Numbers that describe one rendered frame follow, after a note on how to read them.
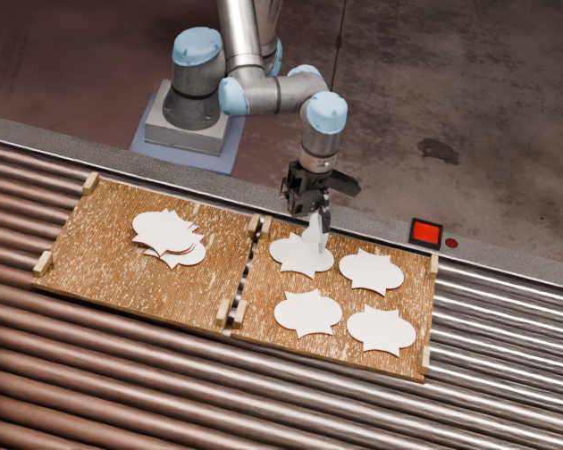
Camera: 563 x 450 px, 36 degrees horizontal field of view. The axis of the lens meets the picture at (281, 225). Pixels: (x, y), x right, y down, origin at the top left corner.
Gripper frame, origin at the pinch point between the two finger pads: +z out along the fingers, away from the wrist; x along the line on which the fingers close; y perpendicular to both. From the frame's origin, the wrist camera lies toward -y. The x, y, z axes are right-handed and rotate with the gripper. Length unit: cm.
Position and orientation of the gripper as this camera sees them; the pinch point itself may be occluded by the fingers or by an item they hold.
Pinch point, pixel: (309, 229)
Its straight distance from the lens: 189.2
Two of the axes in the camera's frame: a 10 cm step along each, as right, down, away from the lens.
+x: 3.8, 6.9, -6.1
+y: -9.1, 1.8, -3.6
